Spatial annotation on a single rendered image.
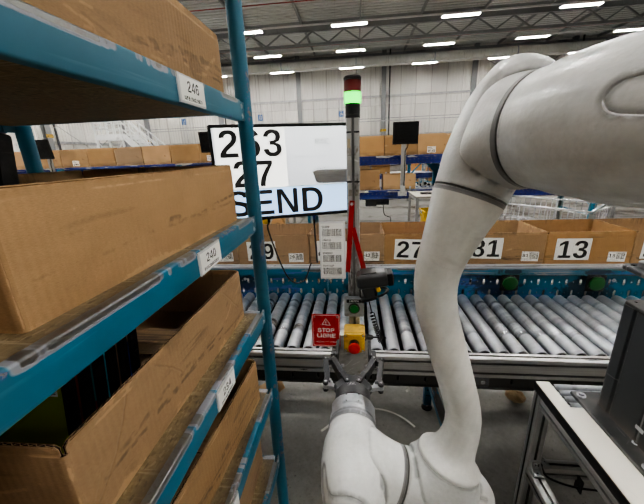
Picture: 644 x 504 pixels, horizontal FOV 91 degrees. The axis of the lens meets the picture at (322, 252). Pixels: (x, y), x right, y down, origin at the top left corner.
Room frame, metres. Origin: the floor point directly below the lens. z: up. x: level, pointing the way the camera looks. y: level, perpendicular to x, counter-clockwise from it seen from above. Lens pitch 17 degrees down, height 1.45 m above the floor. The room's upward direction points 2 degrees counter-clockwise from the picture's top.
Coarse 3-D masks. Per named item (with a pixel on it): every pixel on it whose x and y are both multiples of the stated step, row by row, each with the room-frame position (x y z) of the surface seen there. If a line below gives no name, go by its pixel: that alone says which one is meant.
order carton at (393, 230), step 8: (384, 224) 1.86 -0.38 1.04; (392, 224) 1.85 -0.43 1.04; (400, 224) 1.85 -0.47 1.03; (408, 224) 1.84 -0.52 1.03; (416, 224) 1.84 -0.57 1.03; (424, 224) 1.83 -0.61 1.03; (384, 232) 1.61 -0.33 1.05; (392, 232) 1.85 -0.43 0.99; (400, 232) 1.85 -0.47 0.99; (408, 232) 1.84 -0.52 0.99; (416, 232) 1.84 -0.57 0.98; (384, 240) 1.58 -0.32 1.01; (392, 240) 1.57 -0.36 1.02; (384, 248) 1.58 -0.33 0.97; (392, 248) 1.57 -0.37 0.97; (384, 256) 1.58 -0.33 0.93; (392, 256) 1.57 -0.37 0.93
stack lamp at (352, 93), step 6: (348, 84) 1.00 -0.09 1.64; (354, 84) 0.99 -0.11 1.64; (360, 84) 1.01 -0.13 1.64; (348, 90) 1.00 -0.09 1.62; (354, 90) 0.99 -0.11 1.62; (360, 90) 1.01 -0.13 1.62; (348, 96) 1.00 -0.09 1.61; (354, 96) 0.99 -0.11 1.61; (360, 96) 1.01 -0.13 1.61; (348, 102) 1.00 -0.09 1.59; (354, 102) 1.00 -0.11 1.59; (360, 102) 1.01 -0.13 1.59
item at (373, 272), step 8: (360, 272) 0.96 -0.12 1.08; (368, 272) 0.94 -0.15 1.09; (376, 272) 0.94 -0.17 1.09; (384, 272) 0.93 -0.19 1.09; (392, 272) 0.95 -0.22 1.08; (360, 280) 0.93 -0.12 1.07; (368, 280) 0.93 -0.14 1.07; (376, 280) 0.93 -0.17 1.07; (384, 280) 0.92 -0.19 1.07; (392, 280) 0.93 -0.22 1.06; (360, 288) 0.94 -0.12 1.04; (368, 288) 0.94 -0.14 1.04; (376, 288) 0.95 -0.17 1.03; (368, 296) 0.95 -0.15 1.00; (376, 296) 0.94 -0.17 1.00
